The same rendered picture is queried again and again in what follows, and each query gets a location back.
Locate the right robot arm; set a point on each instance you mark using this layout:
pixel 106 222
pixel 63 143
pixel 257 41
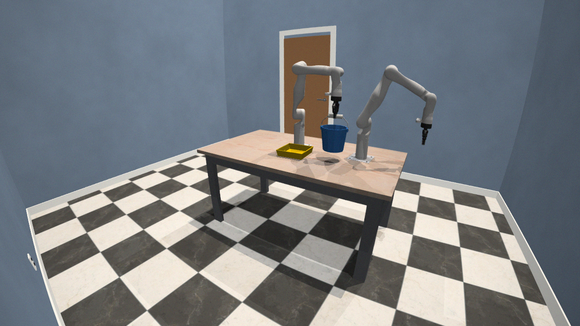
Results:
pixel 301 69

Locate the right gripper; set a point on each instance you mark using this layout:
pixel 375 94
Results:
pixel 335 105

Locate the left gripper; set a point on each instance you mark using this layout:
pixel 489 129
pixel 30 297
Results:
pixel 425 131

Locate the yellow square tray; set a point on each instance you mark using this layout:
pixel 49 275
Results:
pixel 296 151

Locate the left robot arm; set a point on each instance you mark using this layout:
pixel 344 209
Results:
pixel 364 121

